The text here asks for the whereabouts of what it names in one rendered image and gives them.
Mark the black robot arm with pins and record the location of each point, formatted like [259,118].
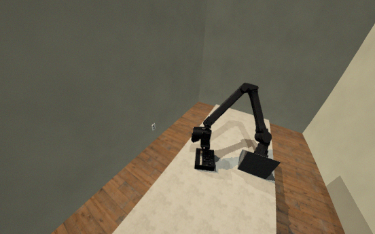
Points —
[263,137]

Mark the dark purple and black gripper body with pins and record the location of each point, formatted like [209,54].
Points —
[207,144]

